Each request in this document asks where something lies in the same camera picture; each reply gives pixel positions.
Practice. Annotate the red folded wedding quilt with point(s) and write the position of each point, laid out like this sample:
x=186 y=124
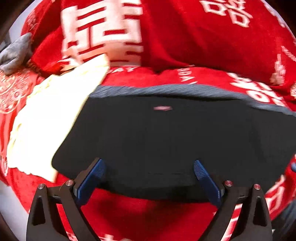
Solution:
x=249 y=38

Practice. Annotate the grey cloth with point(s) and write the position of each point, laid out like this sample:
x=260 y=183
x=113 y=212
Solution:
x=15 y=54

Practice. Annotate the black pants with grey waistband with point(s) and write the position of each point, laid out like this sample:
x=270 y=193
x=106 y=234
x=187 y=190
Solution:
x=149 y=139

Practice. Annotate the cream white towel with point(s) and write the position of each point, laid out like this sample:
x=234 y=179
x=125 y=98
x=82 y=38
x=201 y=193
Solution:
x=48 y=116

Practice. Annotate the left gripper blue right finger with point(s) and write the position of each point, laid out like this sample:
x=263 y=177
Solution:
x=213 y=191

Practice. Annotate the red embroidered pillow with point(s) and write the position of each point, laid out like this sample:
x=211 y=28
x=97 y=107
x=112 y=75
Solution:
x=16 y=86

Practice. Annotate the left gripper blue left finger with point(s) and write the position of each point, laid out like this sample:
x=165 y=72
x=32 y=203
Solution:
x=88 y=180

